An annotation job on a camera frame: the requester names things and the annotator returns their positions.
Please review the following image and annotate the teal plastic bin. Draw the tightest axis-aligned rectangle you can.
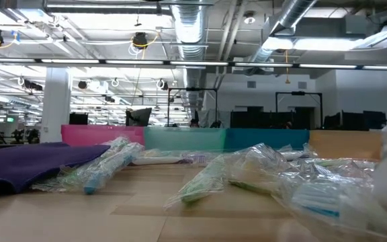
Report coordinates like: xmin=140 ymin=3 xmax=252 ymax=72
xmin=143 ymin=126 xmax=227 ymax=151

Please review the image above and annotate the grey monitor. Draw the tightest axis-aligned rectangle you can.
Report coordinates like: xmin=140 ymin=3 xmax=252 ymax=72
xmin=125 ymin=107 xmax=153 ymax=127

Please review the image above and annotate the long ceiling light strip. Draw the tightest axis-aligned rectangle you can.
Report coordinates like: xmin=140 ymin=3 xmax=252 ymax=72
xmin=0 ymin=56 xmax=387 ymax=71

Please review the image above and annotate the blue plastic bin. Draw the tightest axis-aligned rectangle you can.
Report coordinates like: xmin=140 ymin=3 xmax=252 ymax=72
xmin=224 ymin=128 xmax=311 ymax=151

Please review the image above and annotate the pink plastic bin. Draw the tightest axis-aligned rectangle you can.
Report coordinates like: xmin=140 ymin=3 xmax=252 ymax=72
xmin=60 ymin=124 xmax=146 ymax=147

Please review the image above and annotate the black box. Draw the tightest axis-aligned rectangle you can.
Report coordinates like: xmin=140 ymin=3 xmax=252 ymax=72
xmin=69 ymin=112 xmax=89 ymax=126

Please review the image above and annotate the blue toothbrush in clear wrapper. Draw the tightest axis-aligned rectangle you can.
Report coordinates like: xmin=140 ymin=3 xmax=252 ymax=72
xmin=277 ymin=157 xmax=384 ymax=235
xmin=31 ymin=136 xmax=144 ymax=196

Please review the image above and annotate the white building pillar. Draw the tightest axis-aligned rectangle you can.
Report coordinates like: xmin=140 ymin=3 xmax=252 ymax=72
xmin=40 ymin=67 xmax=73 ymax=145

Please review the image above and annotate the orange plastic bin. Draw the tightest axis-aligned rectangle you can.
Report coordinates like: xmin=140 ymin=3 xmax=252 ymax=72
xmin=308 ymin=130 xmax=382 ymax=161

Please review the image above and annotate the purple folded cloth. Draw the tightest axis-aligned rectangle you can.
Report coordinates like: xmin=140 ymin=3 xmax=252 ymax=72
xmin=0 ymin=141 xmax=111 ymax=198

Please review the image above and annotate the black gantry frame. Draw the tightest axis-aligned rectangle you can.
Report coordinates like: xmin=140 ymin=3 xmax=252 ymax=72
xmin=275 ymin=91 xmax=323 ymax=129
xmin=167 ymin=87 xmax=218 ymax=128

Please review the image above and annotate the silver air duct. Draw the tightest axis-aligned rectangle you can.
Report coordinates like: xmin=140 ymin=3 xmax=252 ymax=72
xmin=170 ymin=0 xmax=208 ymax=114
xmin=247 ymin=0 xmax=318 ymax=65

